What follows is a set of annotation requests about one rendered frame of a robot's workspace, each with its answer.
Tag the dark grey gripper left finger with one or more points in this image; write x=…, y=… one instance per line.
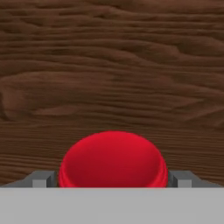
x=39, y=179

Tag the red lidded jam jar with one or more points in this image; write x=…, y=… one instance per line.
x=113, y=162

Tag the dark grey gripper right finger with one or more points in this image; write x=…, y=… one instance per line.
x=184, y=179

